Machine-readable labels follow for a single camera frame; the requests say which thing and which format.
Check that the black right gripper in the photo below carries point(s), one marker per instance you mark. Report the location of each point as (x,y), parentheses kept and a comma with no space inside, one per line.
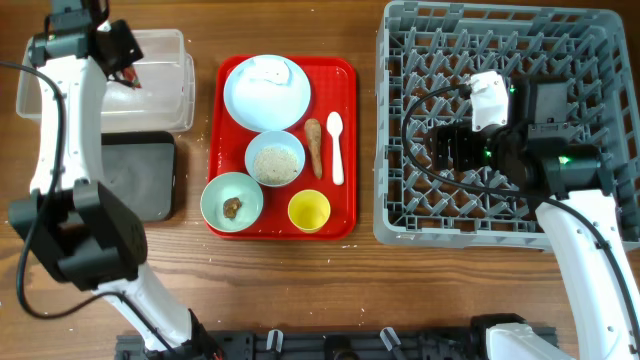
(461,137)

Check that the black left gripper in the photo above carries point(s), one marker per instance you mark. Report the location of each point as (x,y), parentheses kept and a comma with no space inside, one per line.
(133,50)

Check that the yellow plastic cup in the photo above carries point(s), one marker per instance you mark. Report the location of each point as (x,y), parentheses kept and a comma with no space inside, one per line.
(309,210)

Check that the white napkin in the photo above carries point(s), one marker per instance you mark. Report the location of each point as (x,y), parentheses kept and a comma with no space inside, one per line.
(128,77)
(273,70)

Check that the light blue rice bowl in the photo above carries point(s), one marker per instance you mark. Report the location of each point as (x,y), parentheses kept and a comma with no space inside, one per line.
(273,138)

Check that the white rice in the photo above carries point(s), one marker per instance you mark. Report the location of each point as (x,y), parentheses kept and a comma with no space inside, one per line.
(276,165)

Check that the light green bowl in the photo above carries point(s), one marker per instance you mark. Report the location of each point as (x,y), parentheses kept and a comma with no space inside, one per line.
(229,185)

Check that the brown food scrap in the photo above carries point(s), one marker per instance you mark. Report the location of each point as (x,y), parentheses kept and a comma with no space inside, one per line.
(231,207)

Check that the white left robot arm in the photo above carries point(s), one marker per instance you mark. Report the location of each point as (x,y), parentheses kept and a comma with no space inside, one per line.
(78,230)

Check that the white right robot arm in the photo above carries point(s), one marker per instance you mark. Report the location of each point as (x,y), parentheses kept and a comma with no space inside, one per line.
(520,128)

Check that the grey dishwasher rack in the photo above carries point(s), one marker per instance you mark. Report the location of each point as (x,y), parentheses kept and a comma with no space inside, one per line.
(423,48)

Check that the black waste tray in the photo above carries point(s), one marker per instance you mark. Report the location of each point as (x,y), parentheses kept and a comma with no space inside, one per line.
(140,169)

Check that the clear plastic bin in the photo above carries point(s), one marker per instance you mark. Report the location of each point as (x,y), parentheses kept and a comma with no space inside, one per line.
(164,101)

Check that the white plastic spoon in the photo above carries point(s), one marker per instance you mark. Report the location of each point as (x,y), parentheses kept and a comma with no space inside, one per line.
(334,127)

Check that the brown carrot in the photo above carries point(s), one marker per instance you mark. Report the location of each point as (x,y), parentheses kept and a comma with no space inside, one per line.
(313,134)

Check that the red plastic tray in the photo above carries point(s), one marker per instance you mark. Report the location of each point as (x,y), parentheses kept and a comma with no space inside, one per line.
(333,83)

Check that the large light blue plate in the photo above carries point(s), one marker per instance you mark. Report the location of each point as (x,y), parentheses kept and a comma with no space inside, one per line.
(261,106)

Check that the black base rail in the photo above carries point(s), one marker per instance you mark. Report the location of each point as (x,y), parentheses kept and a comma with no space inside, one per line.
(438,343)

